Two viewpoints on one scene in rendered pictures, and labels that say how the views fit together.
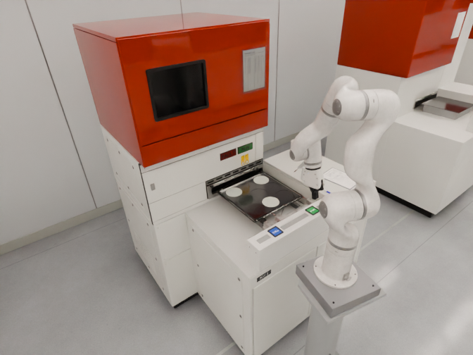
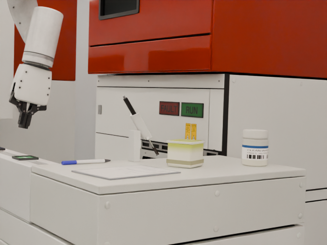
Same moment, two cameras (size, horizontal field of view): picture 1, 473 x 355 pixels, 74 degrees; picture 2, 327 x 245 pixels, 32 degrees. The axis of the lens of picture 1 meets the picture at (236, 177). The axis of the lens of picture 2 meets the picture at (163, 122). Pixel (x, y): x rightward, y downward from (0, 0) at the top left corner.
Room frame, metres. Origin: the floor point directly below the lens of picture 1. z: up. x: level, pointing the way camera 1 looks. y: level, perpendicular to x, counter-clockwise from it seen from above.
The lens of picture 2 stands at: (1.64, -1.93, 1.15)
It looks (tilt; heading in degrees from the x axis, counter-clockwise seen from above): 3 degrees down; 90
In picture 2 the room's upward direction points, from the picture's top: 2 degrees clockwise
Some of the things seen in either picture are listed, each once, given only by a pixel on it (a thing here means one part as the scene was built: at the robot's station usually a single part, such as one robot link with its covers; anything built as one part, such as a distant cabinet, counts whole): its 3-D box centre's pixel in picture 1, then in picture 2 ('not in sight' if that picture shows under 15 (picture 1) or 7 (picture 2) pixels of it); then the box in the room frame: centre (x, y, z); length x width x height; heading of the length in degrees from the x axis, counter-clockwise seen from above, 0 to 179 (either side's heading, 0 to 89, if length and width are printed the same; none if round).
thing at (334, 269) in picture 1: (338, 256); not in sight; (0.95, -0.43, 0.96); 0.19 x 0.19 x 0.18
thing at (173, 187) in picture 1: (210, 172); (150, 128); (1.61, 0.15, 1.02); 0.82 x 0.03 x 0.40; 125
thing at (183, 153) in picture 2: not in sight; (185, 153); (1.72, -0.48, 1.00); 0.07 x 0.07 x 0.07; 59
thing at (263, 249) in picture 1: (294, 231); (8, 177); (1.21, -0.29, 0.89); 0.55 x 0.09 x 0.14; 125
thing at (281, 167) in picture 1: (314, 179); (172, 194); (1.68, -0.50, 0.89); 0.62 x 0.35 x 0.14; 35
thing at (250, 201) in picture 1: (258, 194); not in sight; (1.54, -0.13, 0.90); 0.34 x 0.34 x 0.01; 35
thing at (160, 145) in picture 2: (235, 171); (176, 149); (1.71, 0.00, 0.96); 0.44 x 0.01 x 0.02; 125
